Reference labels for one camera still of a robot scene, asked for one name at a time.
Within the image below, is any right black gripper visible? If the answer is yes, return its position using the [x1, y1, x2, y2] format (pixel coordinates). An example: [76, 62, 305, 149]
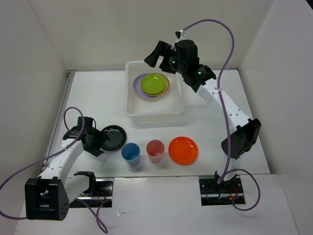
[144, 41, 186, 75]

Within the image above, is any black round plate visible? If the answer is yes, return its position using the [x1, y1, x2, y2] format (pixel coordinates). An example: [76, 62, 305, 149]
[101, 125, 127, 152]

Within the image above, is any yellow woven pattern plate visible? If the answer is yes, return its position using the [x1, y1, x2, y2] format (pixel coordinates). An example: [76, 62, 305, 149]
[144, 72, 171, 97]

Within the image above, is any green round plate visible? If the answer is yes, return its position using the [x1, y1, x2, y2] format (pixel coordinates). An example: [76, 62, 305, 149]
[140, 74, 167, 95]

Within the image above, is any purple round plate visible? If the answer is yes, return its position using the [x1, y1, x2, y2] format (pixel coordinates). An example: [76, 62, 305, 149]
[133, 73, 148, 93]

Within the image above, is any pink plastic cup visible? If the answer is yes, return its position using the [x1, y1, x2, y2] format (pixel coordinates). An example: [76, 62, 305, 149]
[146, 140, 165, 164]

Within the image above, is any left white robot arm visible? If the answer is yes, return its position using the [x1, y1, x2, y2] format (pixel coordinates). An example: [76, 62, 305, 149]
[24, 117, 109, 221]

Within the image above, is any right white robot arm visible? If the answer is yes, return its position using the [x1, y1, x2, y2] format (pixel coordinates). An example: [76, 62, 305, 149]
[144, 40, 261, 192]

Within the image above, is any white plastic bin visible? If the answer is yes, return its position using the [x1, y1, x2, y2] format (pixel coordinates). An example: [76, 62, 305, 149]
[124, 60, 185, 127]

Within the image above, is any blue plastic cup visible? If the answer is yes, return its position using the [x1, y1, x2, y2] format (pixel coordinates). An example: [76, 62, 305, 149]
[121, 142, 140, 166]

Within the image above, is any orange round plate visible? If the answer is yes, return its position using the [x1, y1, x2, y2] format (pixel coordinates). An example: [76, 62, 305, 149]
[168, 136, 199, 166]

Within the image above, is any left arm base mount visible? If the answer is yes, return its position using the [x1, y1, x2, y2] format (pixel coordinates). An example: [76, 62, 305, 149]
[69, 178, 113, 208]

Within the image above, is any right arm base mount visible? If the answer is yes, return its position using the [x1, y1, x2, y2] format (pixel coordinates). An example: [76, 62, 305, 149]
[199, 176, 246, 206]

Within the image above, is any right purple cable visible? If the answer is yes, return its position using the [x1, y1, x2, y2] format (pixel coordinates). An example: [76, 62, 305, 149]
[175, 19, 261, 211]

